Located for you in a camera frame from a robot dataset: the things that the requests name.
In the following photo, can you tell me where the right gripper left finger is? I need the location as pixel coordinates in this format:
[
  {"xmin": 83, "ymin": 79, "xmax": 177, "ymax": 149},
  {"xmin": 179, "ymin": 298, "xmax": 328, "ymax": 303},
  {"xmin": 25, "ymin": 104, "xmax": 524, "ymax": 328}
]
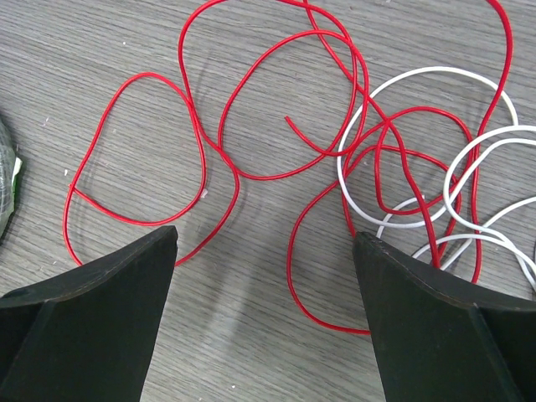
[{"xmin": 1, "ymin": 226, "xmax": 178, "ymax": 401}]

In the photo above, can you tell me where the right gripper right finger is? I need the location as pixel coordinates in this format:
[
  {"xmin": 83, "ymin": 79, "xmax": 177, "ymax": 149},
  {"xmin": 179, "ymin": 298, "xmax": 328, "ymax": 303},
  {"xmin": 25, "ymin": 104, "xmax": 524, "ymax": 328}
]
[{"xmin": 353, "ymin": 232, "xmax": 535, "ymax": 401}]

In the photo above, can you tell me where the white wire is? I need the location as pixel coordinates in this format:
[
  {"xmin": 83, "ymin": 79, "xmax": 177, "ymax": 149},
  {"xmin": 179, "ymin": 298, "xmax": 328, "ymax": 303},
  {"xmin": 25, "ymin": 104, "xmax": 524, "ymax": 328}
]
[{"xmin": 336, "ymin": 65, "xmax": 536, "ymax": 291}]

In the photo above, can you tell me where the grey wire coil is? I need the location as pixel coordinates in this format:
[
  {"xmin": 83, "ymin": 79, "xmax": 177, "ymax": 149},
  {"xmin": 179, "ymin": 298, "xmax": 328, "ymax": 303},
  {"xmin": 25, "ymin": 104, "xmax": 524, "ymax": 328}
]
[{"xmin": 0, "ymin": 109, "xmax": 23, "ymax": 234}]

